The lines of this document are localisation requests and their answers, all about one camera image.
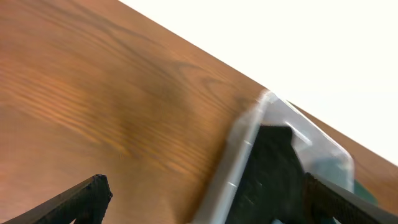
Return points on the black garment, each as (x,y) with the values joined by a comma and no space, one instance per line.
(272,182)

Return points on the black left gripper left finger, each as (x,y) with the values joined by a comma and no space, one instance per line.
(85,203)

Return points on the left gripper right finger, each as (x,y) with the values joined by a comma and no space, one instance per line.
(323,200)

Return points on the clear plastic storage bin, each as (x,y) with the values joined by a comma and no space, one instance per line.
(317,151)

